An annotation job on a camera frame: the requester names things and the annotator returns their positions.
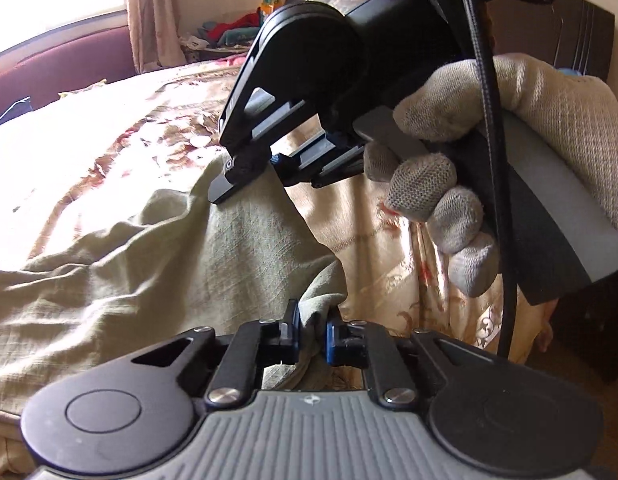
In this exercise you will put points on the teal cloth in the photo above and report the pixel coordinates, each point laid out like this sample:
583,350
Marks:
239,36

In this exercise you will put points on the dark wooden nightstand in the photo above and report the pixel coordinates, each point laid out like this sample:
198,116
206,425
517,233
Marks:
599,330

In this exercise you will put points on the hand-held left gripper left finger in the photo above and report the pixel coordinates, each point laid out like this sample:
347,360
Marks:
292,331

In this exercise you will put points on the beige patterned curtain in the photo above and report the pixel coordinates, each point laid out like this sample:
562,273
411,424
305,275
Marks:
156,15

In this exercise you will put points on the blue edged dark item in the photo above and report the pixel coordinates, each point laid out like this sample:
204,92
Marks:
9,112

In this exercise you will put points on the green pants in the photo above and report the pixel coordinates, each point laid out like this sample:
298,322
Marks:
164,260

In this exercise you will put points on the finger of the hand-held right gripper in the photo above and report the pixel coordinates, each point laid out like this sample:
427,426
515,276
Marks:
239,170
319,160

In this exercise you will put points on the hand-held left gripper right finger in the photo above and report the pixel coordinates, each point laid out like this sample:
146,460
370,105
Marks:
332,342

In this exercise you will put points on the yellow orange packet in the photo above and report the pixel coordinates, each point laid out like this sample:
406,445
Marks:
271,0

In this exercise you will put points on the red cloth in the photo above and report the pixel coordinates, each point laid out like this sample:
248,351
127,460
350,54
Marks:
236,22

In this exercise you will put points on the person's right hand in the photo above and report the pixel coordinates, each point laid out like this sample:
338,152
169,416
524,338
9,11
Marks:
539,90

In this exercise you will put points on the dark red padded bench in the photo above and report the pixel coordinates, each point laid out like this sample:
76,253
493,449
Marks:
64,65

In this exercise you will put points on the floral satin bed blanket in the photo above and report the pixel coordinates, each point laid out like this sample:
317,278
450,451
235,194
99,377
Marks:
139,125

